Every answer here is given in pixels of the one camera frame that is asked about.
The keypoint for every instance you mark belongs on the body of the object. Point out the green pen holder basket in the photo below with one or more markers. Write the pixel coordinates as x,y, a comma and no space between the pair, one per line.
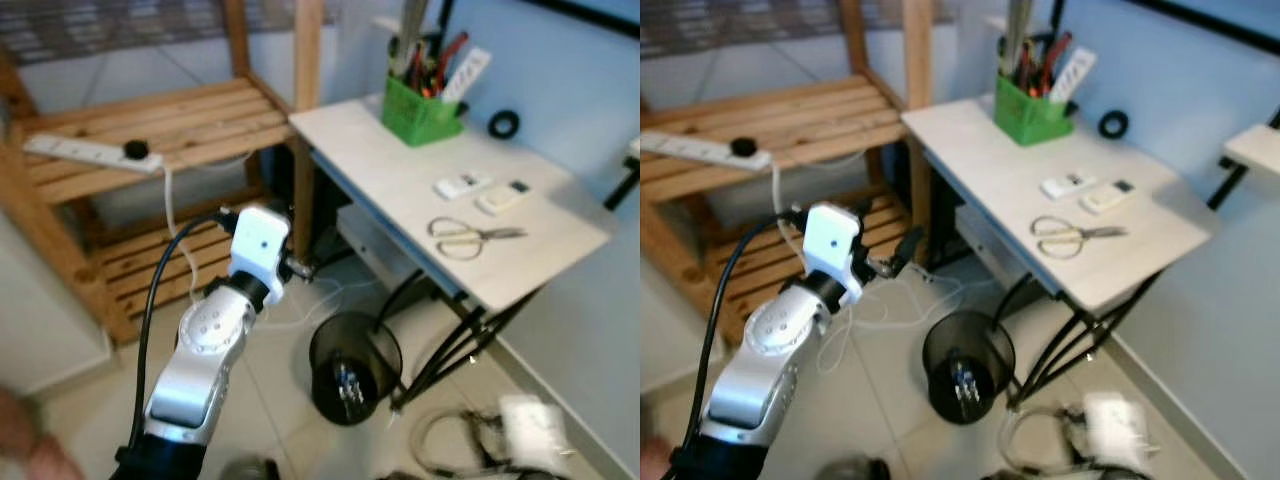
1030,118
420,120

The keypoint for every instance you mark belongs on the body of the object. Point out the person's bare forearm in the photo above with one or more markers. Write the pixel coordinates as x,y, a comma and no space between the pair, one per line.
30,440
655,462

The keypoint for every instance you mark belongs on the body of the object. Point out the red pen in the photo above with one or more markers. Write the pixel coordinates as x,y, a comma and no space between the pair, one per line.
1055,55
450,58

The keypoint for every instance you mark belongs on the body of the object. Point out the grey tall stick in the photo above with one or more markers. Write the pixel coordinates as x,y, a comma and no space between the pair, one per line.
1018,25
413,25

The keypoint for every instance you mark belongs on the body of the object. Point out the small white remote control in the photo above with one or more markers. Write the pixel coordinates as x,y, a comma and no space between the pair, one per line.
1068,186
462,186

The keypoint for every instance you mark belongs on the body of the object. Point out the black metal desk frame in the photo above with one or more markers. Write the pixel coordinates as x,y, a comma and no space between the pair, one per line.
480,325
1095,325

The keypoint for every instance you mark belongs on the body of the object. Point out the light wood shelf board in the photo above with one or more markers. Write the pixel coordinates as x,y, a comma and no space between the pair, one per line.
1255,150

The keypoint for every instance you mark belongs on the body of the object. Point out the black power plug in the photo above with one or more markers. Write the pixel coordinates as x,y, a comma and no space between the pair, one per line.
136,150
744,148

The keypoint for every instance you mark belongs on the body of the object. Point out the white under-desk tray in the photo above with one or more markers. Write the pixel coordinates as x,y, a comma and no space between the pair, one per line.
1000,245
385,245

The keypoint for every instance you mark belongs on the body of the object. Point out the cream remote control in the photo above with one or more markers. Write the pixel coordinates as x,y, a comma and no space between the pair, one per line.
1105,197
500,198

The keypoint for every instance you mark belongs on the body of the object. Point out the white ruler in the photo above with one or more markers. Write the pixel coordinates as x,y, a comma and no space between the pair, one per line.
468,75
1075,73

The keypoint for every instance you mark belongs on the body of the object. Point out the grey robot left leg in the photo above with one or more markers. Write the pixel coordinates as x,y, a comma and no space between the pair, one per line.
250,470
855,470

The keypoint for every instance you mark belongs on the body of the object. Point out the white power strip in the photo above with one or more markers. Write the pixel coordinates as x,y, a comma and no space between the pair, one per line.
80,150
690,148

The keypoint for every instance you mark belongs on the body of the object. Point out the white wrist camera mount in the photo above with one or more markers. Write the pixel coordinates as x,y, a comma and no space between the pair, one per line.
1115,430
260,240
535,435
835,240

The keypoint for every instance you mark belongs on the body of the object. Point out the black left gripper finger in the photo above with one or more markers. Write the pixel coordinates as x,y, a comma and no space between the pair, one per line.
910,250

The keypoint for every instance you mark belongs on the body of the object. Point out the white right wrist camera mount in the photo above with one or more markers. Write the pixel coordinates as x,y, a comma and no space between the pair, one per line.
1115,430
535,435

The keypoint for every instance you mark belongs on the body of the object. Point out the grey woven floor mat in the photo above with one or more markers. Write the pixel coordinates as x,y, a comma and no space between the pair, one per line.
730,25
100,25

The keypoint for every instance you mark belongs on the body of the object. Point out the black mesh waste bin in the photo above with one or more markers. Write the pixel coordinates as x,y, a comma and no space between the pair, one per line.
965,342
350,345

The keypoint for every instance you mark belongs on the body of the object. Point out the wooden slatted shelf rack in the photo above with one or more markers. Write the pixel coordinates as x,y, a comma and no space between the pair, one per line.
790,115
150,120

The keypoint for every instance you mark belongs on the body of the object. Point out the black tape roll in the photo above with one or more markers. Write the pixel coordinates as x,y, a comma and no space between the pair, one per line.
492,124
1103,124

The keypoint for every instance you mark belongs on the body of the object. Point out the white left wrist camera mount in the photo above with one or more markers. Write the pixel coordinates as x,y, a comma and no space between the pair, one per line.
835,240
260,240

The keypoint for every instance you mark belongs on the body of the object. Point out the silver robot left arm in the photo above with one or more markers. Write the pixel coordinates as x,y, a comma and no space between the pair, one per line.
765,360
200,360

